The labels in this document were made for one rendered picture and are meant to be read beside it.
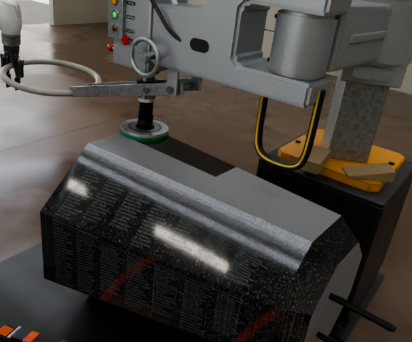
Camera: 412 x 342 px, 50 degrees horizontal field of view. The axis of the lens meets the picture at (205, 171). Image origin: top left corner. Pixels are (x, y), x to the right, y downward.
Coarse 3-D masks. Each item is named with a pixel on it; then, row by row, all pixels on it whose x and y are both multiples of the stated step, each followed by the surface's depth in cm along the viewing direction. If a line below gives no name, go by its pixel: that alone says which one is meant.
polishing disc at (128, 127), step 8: (128, 120) 202; (136, 120) 204; (128, 128) 193; (136, 128) 194; (160, 128) 198; (168, 128) 199; (136, 136) 189; (144, 136) 188; (152, 136) 189; (160, 136) 192
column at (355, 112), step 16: (336, 96) 205; (352, 96) 193; (368, 96) 193; (384, 96) 192; (336, 112) 200; (352, 112) 196; (368, 112) 196; (336, 128) 200; (352, 128) 200; (368, 128) 199; (336, 144) 204; (352, 144) 203; (368, 144) 202; (352, 160) 206
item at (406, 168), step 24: (264, 168) 209; (408, 168) 217; (312, 192) 197; (336, 192) 190; (360, 192) 187; (384, 192) 190; (360, 216) 187; (384, 216) 190; (360, 240) 190; (384, 240) 220; (360, 264) 194; (360, 288) 209; (336, 336) 210
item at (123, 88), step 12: (96, 84) 216; (108, 84) 211; (120, 84) 206; (132, 84) 186; (144, 84) 182; (156, 84) 178; (180, 84) 171; (192, 84) 180; (72, 96) 212; (84, 96) 207; (96, 96) 202
